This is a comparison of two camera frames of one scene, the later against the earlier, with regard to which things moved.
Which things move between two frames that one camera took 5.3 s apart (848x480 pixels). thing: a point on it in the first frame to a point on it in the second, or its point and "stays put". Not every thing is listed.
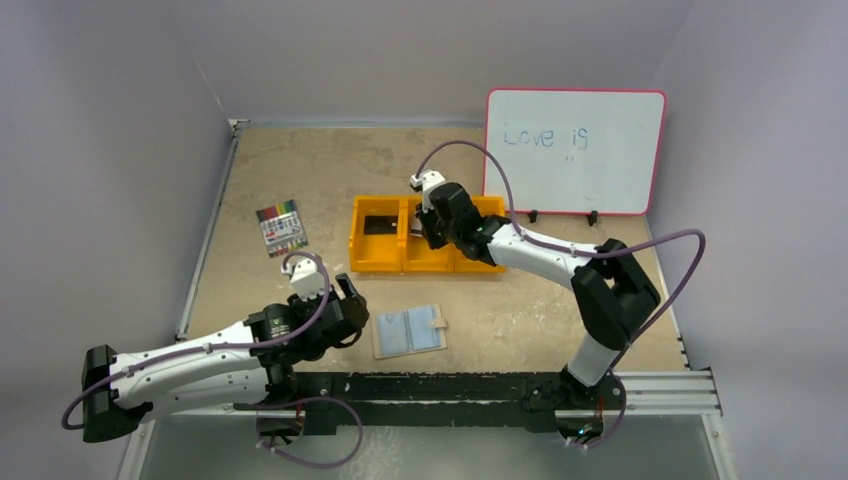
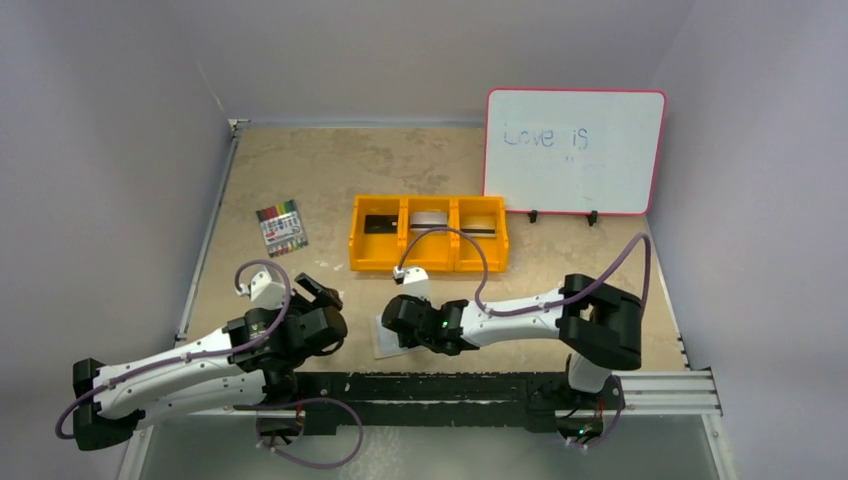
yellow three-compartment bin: [380, 241] stays put
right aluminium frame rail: [678, 393] stays put
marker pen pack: [281, 227] stays put
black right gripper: [433, 223] to [398, 318]
